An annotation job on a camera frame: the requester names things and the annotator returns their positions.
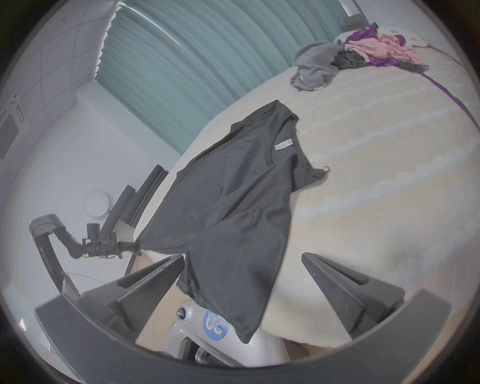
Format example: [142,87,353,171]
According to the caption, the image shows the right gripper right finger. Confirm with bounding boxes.
[302,252,406,334]

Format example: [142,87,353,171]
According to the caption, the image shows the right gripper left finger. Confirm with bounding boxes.
[80,254,185,332]

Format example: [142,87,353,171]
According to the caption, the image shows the black T-shirt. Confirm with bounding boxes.
[136,99,331,344]

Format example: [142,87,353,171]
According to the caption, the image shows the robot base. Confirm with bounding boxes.
[162,298,291,370]

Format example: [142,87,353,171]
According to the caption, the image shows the bed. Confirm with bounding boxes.
[161,22,480,347]

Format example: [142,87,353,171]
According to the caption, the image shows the pile of clothes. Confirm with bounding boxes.
[332,22,480,134]

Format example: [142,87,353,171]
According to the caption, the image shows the black chest of drawers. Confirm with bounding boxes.
[101,164,169,229]

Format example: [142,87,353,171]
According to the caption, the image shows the round white mirror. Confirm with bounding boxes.
[83,189,111,218]

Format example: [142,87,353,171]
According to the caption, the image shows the blue-green curtain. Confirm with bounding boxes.
[120,0,351,100]
[94,4,244,156]

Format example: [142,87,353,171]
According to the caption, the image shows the ceiling air conditioner vent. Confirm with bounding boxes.
[0,93,30,160]

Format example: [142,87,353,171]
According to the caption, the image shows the grey garment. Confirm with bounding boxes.
[290,40,344,92]

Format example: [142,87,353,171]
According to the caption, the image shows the white printed pillow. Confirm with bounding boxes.
[334,27,428,49]

